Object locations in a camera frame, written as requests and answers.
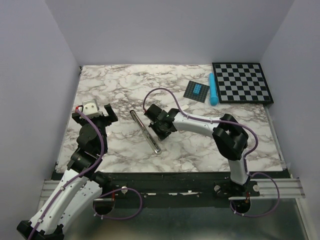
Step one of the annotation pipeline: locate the black white chessboard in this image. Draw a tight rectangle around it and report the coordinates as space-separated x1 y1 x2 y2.
212 62 274 105

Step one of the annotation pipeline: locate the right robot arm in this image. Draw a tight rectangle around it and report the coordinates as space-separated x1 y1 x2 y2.
144 104 249 196

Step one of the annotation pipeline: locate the dark grey lego baseplate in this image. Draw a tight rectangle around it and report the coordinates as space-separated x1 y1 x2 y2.
183 80 210 103

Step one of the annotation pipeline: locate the white stapler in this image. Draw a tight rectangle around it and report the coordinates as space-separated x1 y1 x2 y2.
181 105 189 111

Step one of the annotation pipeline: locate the black metal stapler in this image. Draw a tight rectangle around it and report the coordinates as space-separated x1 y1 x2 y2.
129 110 162 155

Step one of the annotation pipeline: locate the blue toy microphone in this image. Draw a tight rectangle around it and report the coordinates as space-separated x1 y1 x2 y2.
208 73 219 106

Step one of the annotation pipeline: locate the aluminium rail frame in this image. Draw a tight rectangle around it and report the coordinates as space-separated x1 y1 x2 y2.
27 177 311 240

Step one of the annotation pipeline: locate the blue lego brick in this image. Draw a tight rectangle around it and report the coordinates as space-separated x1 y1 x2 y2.
192 84 202 95

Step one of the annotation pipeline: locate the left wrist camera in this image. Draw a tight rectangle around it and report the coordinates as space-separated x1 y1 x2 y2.
82 99 102 118

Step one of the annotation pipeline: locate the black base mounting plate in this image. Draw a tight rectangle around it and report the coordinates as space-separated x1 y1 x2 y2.
53 172 260 212

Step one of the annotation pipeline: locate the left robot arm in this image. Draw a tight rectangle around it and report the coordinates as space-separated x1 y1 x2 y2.
17 99 118 240

